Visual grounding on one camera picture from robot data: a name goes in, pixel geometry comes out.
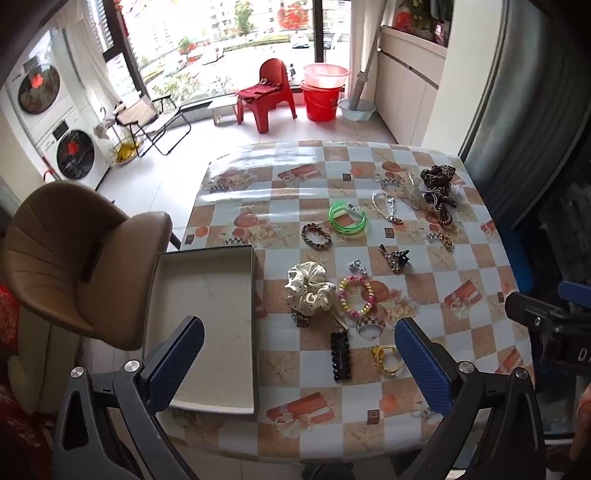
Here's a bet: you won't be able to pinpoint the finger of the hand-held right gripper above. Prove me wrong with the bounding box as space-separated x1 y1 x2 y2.
558 281 591 308
505 293 561 333

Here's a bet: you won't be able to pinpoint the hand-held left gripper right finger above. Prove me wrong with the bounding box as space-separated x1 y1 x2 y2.
394 318 548 480

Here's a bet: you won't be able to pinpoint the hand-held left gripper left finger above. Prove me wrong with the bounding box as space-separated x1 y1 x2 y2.
53 316 206 480

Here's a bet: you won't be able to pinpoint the white cardboard box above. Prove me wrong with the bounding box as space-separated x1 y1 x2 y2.
143 244 259 415

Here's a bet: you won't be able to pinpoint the black rectangular hair clip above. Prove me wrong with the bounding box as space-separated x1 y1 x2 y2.
330 330 352 382

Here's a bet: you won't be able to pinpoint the black butterfly claw clip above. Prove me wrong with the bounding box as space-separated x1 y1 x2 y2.
378 244 411 274

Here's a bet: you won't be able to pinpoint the cream polka dot scrunchie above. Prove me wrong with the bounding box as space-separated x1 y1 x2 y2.
284 261 338 318

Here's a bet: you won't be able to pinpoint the green plastic bangles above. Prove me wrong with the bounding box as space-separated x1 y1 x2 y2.
328 202 369 237

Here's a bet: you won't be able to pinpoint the person's right hand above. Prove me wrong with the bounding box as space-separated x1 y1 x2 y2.
570 385 591 462

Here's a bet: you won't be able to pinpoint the brown leather chair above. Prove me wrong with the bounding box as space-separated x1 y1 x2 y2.
0 181 174 352

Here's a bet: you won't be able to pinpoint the leopard print scrunchie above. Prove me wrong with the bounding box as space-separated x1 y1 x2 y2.
420 165 457 195

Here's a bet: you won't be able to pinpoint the clear gold hair claw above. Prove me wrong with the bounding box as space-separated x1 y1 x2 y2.
392 173 428 210

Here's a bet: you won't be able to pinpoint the red patterned cushion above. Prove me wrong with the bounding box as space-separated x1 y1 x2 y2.
0 284 21 348

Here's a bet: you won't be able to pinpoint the dark grey panel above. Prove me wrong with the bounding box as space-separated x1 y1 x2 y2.
458 0 591 296

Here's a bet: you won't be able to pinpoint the checkered printed tablecloth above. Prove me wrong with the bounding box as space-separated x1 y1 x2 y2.
154 141 532 467

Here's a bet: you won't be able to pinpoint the white washing machine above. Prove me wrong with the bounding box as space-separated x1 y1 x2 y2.
34 108 115 191

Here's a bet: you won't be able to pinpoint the white cabinet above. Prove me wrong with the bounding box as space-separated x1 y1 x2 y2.
373 25 450 147

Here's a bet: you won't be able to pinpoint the beige folding chair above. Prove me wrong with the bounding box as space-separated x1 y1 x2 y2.
113 95 192 158

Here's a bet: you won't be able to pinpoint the small white stool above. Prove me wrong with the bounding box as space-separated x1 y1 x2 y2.
208 99 239 127

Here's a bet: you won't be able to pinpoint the pale blue basin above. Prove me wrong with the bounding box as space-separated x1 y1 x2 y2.
337 98 376 122

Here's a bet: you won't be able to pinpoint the grey mop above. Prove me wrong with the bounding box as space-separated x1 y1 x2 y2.
348 25 384 114

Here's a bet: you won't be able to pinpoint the red plastic bucket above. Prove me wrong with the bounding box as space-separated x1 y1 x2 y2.
300 82 345 123

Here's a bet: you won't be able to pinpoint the dark red cloth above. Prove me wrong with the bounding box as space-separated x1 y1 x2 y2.
237 79 281 103

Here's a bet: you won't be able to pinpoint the red plastic chair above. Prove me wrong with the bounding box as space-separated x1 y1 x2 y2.
236 59 298 135

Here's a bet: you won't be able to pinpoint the pink plastic basin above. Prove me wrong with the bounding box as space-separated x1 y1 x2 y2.
302 64 350 89

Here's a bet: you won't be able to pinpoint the white stacked dryer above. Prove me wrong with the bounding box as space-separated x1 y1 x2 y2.
0 30 78 141

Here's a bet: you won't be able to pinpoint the yellow cord bracelet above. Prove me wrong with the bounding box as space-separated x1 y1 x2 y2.
372 344 407 377

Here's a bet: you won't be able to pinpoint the pink yellow beaded bracelet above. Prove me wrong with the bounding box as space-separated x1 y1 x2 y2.
338 275 375 319

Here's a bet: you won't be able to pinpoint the silver chain bracelet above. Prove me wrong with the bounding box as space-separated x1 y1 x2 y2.
372 189 404 226

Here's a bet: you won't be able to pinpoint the brown black braided bracelet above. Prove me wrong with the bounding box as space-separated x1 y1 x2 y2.
301 222 332 250

